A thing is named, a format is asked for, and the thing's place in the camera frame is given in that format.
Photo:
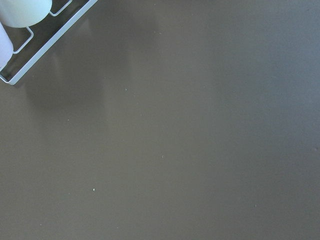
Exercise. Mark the lilac cup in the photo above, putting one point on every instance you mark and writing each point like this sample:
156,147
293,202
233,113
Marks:
6,47

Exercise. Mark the white mug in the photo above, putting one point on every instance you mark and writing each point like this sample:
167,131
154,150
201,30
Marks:
23,13

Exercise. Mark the white wire dish rack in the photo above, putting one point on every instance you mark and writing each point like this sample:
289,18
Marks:
31,42

